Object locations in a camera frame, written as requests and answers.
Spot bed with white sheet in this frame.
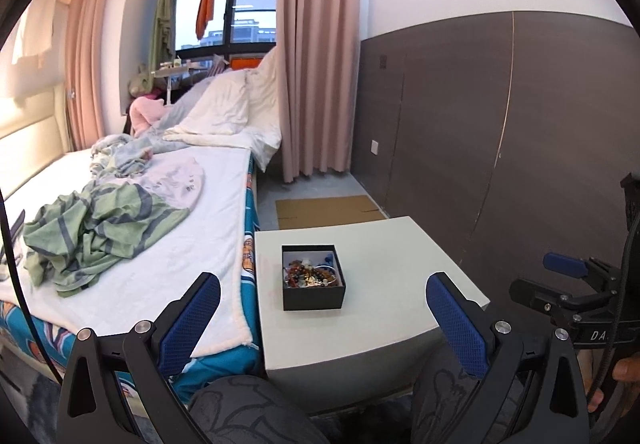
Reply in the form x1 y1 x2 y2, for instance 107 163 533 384
0 159 263 405

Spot pink plush toy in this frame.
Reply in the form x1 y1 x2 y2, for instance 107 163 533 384
129 95 169 136

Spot orange hanging garment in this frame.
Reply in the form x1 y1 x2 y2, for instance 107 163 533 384
195 0 217 38

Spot person's leg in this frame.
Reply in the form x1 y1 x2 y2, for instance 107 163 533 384
410 356 523 444
187 374 328 444

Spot window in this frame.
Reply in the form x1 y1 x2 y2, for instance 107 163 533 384
169 0 279 59

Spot white duvet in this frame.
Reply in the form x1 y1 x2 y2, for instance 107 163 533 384
162 46 284 172

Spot flat cardboard sheet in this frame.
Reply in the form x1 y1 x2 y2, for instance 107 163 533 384
275 194 387 230

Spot green striped blanket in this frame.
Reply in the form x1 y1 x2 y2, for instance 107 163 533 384
22 179 194 298

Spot small white folding table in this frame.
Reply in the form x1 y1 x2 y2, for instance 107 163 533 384
153 60 208 106

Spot pale blue garment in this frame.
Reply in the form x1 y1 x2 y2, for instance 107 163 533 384
89 131 207 210

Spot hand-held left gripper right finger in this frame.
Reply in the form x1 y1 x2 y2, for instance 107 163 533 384
425 272 592 444

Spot person's left leg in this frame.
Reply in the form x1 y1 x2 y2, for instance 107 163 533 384
187 374 328 444

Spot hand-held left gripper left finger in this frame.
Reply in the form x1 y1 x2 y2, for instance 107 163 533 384
57 271 222 444

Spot white bedside table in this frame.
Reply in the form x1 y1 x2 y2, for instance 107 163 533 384
254 216 491 371

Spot beige headboard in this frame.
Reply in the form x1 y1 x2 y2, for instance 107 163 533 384
0 83 71 207

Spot pink curtain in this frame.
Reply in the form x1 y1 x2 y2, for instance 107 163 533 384
64 0 120 151
276 0 362 183

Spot green plush toy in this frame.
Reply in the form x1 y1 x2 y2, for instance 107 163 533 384
130 63 154 96

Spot person's right hand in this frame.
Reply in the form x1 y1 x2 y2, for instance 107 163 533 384
581 354 640 414

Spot person's right leg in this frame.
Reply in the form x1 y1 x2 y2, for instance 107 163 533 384
410 356 523 444

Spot black cable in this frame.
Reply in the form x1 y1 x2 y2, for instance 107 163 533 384
590 219 640 406
0 186 63 382

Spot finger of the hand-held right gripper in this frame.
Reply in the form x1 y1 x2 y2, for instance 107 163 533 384
543 252 622 286
509 277 597 321

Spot brown bead bracelet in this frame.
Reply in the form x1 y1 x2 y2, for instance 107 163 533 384
285 261 322 288

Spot green hanging garment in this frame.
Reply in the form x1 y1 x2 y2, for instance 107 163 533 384
149 0 174 75

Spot black jewelry box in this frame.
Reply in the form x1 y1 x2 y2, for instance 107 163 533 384
281 244 347 312

